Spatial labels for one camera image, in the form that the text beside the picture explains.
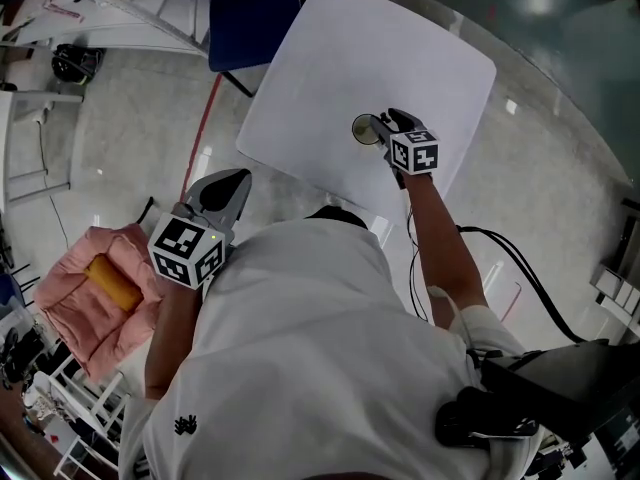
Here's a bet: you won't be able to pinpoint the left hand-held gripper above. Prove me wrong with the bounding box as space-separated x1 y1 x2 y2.
146 167 254 291

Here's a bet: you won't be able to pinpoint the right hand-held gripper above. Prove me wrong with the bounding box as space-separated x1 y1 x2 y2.
367 107 442 190

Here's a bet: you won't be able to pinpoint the white cup with dark rim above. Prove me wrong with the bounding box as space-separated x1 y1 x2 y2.
351 113 386 147

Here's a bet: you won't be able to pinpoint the person's right forearm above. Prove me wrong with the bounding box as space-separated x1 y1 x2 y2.
401 169 490 330

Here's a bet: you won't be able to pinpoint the person's left forearm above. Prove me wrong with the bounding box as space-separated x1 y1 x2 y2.
143 276 207 402

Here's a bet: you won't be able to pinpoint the orange cylinder roll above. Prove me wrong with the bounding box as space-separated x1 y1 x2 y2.
83 254 143 315

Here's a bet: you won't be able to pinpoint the table with white tablecloth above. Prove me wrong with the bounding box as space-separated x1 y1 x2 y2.
234 0 498 227

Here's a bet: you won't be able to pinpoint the pink cushion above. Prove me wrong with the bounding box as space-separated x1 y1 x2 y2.
33 223 167 384

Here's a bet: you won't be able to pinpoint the person's white shirt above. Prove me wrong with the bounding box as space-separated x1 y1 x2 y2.
117 217 545 480

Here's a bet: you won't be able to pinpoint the white wooden chair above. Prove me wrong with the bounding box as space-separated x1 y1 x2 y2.
48 366 132 475

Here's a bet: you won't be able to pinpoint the white side table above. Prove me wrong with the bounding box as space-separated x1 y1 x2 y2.
0 89 85 205

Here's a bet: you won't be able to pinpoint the dark blue chair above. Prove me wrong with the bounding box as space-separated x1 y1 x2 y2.
206 0 312 100

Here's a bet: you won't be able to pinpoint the white metal shelf rack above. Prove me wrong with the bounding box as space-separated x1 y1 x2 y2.
0 0 212 60

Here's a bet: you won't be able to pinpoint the black waist device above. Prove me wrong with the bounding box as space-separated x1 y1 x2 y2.
434 386 542 450

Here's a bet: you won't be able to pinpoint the dark desk edge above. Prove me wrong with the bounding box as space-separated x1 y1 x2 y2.
478 338 640 445

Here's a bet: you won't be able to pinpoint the black cables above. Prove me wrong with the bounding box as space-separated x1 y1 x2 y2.
406 206 587 345

